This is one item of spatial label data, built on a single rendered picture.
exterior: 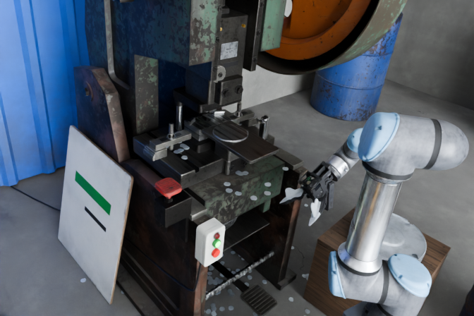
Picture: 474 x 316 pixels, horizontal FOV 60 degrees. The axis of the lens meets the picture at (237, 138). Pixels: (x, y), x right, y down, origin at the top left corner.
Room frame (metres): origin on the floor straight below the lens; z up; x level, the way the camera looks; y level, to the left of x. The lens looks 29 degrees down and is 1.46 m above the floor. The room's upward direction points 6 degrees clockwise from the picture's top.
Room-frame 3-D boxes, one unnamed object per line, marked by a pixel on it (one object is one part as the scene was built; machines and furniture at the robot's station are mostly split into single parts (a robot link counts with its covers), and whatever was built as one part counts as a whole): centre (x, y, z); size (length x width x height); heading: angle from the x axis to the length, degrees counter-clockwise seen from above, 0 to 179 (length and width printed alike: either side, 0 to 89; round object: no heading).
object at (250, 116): (1.46, 0.00, 0.76); 0.17 x 0.06 x 0.10; 136
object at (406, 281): (0.80, -0.49, 0.62); 0.13 x 0.12 x 0.14; 85
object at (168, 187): (0.94, 0.18, 0.72); 0.07 x 0.06 x 0.08; 46
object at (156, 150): (1.22, 0.23, 0.76); 0.17 x 0.06 x 0.10; 136
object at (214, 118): (1.33, 0.11, 0.76); 0.15 x 0.09 x 0.05; 136
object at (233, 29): (1.31, 0.09, 1.04); 0.17 x 0.15 x 0.30; 46
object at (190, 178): (1.34, 0.12, 0.68); 0.45 x 0.30 x 0.06; 136
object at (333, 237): (1.26, -0.64, 0.18); 0.40 x 0.38 x 0.35; 50
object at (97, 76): (1.24, 0.40, 0.45); 0.92 x 0.12 x 0.90; 46
